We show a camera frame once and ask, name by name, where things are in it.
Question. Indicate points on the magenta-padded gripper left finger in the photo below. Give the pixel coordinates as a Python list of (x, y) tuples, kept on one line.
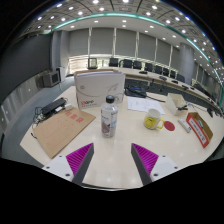
[(79, 159)]

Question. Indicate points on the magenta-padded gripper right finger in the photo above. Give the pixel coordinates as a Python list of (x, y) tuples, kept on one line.
[(146, 159)]

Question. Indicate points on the clear plastic water bottle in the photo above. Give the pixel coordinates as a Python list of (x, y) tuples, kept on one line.
[(109, 120)]

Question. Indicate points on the brown paper envelope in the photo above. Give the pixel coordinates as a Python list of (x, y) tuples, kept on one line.
[(61, 130)]

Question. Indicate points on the white and yellow mug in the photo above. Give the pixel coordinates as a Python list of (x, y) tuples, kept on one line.
[(152, 120)]

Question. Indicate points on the flat round red coaster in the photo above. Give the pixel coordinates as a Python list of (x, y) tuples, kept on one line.
[(170, 126)]

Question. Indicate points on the white remote control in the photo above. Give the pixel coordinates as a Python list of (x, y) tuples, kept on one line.
[(184, 125)]

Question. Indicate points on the small white charger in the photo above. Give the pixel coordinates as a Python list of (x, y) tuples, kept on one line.
[(68, 107)]

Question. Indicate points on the white paper sheet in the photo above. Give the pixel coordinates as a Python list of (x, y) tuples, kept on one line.
[(141, 104)]

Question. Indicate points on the black power strip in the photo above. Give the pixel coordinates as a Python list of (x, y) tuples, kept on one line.
[(52, 106)]

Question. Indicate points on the red-edged open cardboard box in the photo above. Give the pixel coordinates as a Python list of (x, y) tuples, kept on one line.
[(199, 131)]

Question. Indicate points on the white open divider box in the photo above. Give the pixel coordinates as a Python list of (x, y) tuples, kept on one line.
[(174, 103)]

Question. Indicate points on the black marker pen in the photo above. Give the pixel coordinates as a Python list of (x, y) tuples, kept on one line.
[(182, 107)]

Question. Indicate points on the large white printed carton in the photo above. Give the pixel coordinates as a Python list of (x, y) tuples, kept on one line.
[(98, 88)]

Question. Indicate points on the grey box monitor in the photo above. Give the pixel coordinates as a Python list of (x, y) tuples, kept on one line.
[(51, 79)]

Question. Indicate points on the row of black desk microphones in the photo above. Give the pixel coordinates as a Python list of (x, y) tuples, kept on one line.
[(143, 72)]

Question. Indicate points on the row of black office chairs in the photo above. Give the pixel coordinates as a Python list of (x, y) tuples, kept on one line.
[(127, 63)]

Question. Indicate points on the group of ceiling lights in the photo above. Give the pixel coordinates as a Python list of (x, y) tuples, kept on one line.
[(99, 9)]

